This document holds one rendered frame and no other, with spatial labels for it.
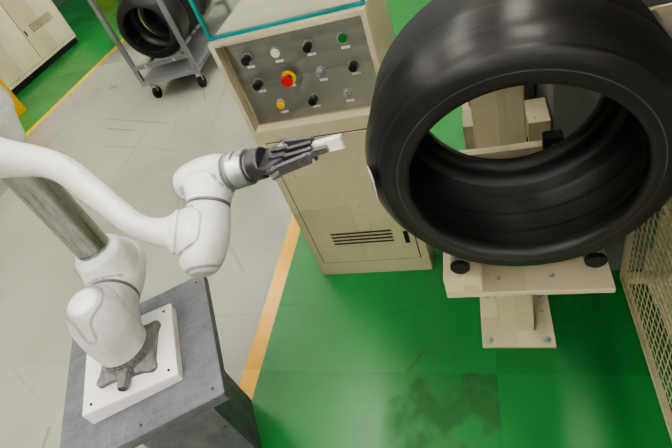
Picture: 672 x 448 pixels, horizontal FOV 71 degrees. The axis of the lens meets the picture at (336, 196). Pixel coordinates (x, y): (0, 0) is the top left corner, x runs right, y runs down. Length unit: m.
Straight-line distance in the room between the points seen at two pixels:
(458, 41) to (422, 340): 1.52
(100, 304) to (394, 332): 1.21
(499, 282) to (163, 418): 0.98
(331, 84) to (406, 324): 1.07
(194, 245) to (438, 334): 1.29
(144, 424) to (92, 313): 0.35
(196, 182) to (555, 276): 0.86
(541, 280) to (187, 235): 0.82
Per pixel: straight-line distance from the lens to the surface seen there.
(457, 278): 1.17
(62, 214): 1.50
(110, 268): 1.58
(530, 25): 0.78
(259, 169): 1.07
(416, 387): 2.01
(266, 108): 1.84
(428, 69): 0.80
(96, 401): 1.64
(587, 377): 2.02
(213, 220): 1.09
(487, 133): 1.33
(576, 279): 1.24
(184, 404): 1.52
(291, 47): 1.68
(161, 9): 4.54
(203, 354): 1.57
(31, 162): 1.21
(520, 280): 1.23
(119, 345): 1.52
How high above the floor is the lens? 1.80
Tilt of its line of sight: 40 degrees down
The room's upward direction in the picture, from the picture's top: 22 degrees counter-clockwise
